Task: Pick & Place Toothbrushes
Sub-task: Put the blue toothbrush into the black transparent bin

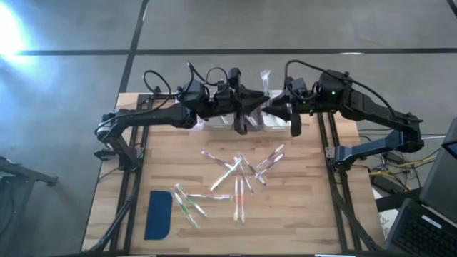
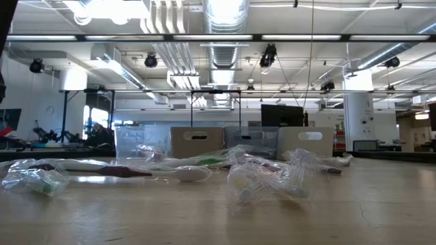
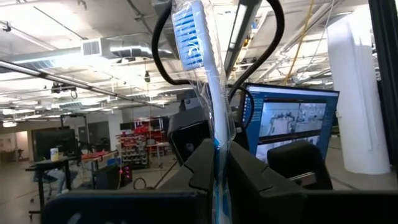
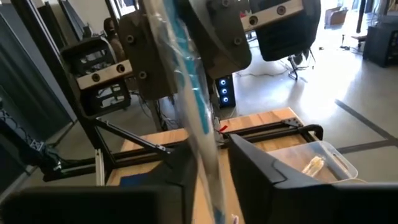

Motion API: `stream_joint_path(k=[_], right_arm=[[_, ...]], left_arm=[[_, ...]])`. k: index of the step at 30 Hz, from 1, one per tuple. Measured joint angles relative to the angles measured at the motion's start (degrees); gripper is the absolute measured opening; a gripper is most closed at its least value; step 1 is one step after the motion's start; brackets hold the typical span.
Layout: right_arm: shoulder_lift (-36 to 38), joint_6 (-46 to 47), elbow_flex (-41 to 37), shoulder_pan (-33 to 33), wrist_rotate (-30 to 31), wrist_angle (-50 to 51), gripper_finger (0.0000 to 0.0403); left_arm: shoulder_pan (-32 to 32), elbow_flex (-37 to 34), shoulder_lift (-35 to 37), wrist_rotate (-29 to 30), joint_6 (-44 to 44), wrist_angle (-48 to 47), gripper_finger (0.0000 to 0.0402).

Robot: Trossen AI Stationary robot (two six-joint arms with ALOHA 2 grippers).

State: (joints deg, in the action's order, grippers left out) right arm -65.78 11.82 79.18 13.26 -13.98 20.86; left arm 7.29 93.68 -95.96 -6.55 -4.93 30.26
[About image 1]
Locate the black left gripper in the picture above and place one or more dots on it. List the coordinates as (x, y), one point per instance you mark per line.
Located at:
(228, 101)

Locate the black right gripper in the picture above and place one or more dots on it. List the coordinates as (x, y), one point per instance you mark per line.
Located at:
(305, 103)

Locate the blue toothbrush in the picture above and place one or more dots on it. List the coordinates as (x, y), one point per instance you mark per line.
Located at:
(252, 120)

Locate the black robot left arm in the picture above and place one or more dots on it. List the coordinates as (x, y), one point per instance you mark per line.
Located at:
(153, 116)

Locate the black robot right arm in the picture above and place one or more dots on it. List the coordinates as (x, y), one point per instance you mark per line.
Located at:
(375, 107)

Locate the white plastic bin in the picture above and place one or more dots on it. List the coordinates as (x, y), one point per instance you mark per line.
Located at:
(276, 125)

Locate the light grey plastic bin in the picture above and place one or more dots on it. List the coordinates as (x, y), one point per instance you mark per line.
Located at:
(219, 123)

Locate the clear plastic bin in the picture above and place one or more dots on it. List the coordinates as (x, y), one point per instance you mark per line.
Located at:
(200, 125)

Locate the black power brick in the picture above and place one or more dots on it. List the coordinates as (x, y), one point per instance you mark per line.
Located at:
(385, 183)

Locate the dark blue mat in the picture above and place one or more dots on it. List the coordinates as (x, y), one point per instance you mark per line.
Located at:
(158, 214)

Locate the black support bar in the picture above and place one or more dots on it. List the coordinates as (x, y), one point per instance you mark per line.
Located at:
(396, 201)

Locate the white paper sheet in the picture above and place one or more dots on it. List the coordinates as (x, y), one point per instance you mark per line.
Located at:
(387, 223)

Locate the grey laptop screen back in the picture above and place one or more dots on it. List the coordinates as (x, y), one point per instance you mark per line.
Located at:
(441, 192)

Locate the open black keyboard laptop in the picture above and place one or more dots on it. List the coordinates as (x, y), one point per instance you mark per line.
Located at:
(421, 232)

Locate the black metal stand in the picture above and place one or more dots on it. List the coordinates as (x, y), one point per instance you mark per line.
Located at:
(21, 171)

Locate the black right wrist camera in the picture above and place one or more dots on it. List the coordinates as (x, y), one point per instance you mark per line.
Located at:
(299, 87)

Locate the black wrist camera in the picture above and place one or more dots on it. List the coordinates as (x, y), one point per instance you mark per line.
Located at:
(299, 87)
(234, 78)

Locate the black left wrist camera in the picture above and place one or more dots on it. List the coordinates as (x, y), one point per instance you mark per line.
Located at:
(234, 78)

